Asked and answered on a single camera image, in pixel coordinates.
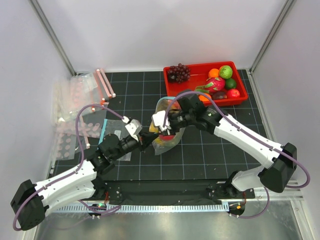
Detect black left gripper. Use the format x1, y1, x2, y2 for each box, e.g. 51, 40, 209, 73
111, 129, 158, 161

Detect yellow banana bunch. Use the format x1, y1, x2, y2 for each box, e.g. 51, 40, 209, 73
148, 99, 173, 147

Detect clear zip bag blue zipper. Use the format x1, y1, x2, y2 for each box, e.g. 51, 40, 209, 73
149, 96, 185, 156

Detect red apple large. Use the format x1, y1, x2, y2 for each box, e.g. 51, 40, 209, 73
160, 135, 176, 142

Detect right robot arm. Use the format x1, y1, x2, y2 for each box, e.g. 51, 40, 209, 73
152, 94, 297, 198

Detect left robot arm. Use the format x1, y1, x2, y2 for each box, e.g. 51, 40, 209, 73
10, 131, 159, 231

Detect clear bag pink dots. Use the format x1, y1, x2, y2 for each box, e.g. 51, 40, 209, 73
50, 116, 103, 162

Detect stack of pink zip bags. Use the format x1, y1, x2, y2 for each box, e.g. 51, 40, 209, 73
51, 68, 116, 124

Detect orange tangerine front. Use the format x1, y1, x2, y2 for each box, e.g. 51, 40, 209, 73
198, 93, 212, 103

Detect orange tangerine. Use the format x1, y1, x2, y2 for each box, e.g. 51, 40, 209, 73
198, 93, 212, 103
208, 68, 219, 78

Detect pink dragon fruit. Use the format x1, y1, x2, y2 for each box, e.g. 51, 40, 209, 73
195, 77, 225, 94

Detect red plastic tray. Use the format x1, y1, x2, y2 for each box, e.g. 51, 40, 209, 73
163, 61, 248, 107

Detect purple grape bunch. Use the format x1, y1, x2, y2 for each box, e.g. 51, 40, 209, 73
167, 63, 191, 84

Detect orange tangerine back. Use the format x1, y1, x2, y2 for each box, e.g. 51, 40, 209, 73
208, 68, 219, 78

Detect red apple small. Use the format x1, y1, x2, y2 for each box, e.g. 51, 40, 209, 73
226, 89, 241, 99

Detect dark green lime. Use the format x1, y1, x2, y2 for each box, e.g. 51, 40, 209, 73
224, 78, 237, 90

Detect green cabbage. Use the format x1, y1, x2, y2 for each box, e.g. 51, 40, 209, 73
218, 65, 233, 80

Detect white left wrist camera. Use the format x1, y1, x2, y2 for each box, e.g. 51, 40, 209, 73
122, 116, 143, 141

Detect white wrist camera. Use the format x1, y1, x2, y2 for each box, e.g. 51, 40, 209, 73
122, 116, 143, 141
151, 110, 172, 132

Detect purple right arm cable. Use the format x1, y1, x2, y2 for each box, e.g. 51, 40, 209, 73
162, 90, 311, 220

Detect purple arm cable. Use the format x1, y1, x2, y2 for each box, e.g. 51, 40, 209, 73
162, 90, 311, 220
12, 104, 131, 231

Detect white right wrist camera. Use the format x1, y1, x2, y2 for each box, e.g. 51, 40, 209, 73
151, 110, 172, 132

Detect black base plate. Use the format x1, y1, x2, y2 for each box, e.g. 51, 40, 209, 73
84, 179, 255, 206

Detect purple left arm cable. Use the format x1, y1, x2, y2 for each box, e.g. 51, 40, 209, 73
12, 104, 131, 231

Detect aluminium slotted rail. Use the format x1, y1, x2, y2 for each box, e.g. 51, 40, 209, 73
54, 202, 229, 214

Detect right aluminium corner post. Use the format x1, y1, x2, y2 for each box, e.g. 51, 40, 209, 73
249, 0, 296, 75

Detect aluminium corner post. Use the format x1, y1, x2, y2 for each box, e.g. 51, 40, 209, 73
249, 0, 296, 75
28, 0, 77, 76

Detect left aluminium corner post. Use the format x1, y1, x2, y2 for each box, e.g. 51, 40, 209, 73
28, 0, 77, 76

